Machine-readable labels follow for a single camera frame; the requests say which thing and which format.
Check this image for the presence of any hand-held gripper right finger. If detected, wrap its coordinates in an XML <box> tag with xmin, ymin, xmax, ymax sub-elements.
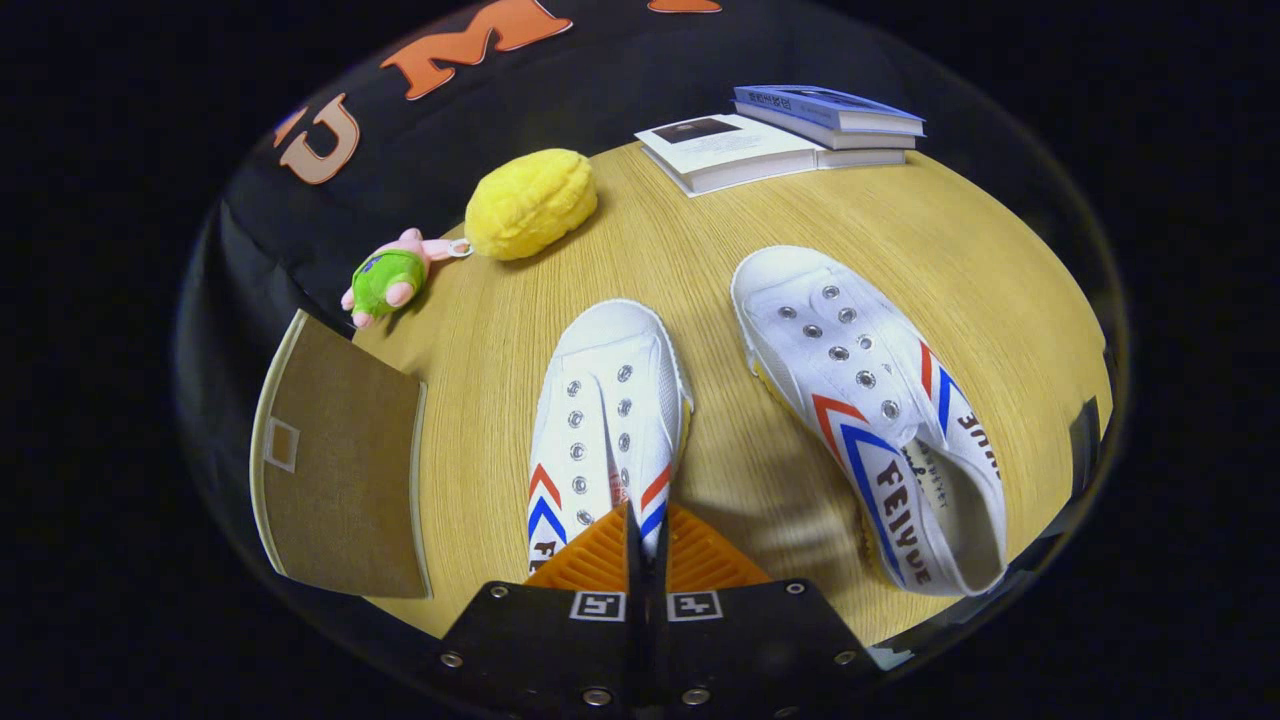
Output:
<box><xmin>650</xmin><ymin>503</ymin><xmax>886</xmax><ymax>720</ymax></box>

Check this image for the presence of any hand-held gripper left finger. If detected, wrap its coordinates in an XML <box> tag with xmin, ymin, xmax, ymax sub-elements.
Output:
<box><xmin>430</xmin><ymin>503</ymin><xmax>646</xmax><ymax>720</ymax></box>

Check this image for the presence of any brown fabric storage box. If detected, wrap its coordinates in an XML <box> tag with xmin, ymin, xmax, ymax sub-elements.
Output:
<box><xmin>250</xmin><ymin>308</ymin><xmax>433</xmax><ymax>601</ymax></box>

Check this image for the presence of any white canvas shoe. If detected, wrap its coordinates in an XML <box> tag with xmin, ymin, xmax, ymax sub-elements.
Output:
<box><xmin>730</xmin><ymin>245</ymin><xmax>1009</xmax><ymax>598</ymax></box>
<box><xmin>527</xmin><ymin>298</ymin><xmax>694</xmax><ymax>579</ymax></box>

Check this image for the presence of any pink and green plush toy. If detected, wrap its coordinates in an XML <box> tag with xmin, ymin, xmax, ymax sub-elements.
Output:
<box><xmin>340</xmin><ymin>228</ymin><xmax>473</xmax><ymax>329</ymax></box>

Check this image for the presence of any yellow plush toy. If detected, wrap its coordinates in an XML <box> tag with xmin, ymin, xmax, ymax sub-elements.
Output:
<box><xmin>465</xmin><ymin>148</ymin><xmax>599</xmax><ymax>263</ymax></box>

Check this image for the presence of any plain white book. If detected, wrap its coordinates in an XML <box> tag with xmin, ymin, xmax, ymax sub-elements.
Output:
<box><xmin>816</xmin><ymin>148</ymin><xmax>907</xmax><ymax>170</ymax></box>

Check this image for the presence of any white book with dark picture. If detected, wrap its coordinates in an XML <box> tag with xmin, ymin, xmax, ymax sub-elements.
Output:
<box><xmin>635</xmin><ymin>113</ymin><xmax>821</xmax><ymax>198</ymax></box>

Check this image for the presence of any book with blue edge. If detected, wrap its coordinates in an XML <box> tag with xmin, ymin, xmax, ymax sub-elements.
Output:
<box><xmin>760</xmin><ymin>108</ymin><xmax>917</xmax><ymax>152</ymax></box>

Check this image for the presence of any blue cover book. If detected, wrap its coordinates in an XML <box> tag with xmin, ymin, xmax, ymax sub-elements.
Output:
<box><xmin>733</xmin><ymin>85</ymin><xmax>926</xmax><ymax>138</ymax></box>

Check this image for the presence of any black backdrop cloth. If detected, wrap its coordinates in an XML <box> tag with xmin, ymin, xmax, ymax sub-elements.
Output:
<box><xmin>175</xmin><ymin>0</ymin><xmax>1126</xmax><ymax>401</ymax></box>

